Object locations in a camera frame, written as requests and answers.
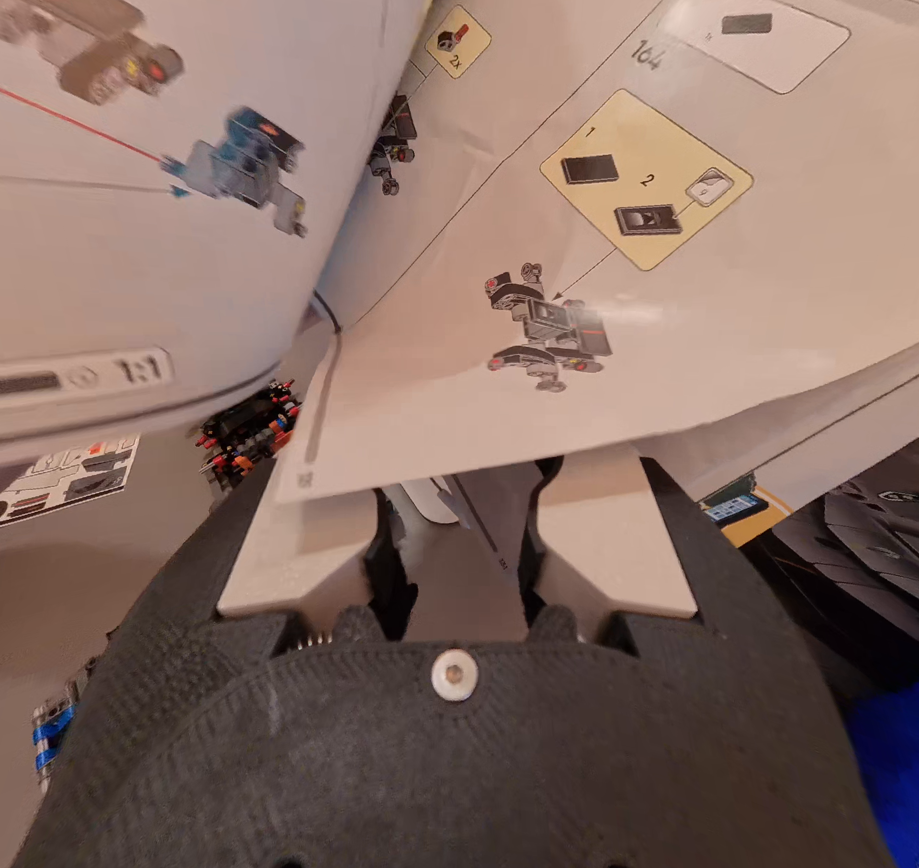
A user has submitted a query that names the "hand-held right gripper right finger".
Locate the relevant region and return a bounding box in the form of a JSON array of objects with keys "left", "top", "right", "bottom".
[{"left": 518, "top": 452, "right": 699, "bottom": 643}]

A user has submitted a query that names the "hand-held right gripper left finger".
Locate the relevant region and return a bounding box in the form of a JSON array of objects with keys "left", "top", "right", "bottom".
[{"left": 215, "top": 484, "right": 421, "bottom": 643}]

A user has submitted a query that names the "white lego instruction booklet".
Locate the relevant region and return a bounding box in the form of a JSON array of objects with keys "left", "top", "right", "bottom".
[{"left": 0, "top": 0, "right": 919, "bottom": 517}]

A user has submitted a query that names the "small blue black lego assembly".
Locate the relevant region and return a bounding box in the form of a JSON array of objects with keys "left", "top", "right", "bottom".
[{"left": 30, "top": 674, "right": 81, "bottom": 790}]

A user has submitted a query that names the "large black lego chassis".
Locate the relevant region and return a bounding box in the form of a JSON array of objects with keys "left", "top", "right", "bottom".
[{"left": 195, "top": 378, "right": 303, "bottom": 489}]

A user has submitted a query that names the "lego sticker sheet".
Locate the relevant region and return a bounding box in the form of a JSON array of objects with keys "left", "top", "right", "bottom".
[{"left": 0, "top": 436, "right": 141, "bottom": 528}]

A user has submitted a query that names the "dark printed lego set box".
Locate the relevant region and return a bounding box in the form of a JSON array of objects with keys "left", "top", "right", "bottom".
[{"left": 700, "top": 445, "right": 919, "bottom": 690}]

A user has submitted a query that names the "blue plastic bin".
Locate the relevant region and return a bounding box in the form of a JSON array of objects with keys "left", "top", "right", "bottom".
[{"left": 840, "top": 681, "right": 919, "bottom": 868}]

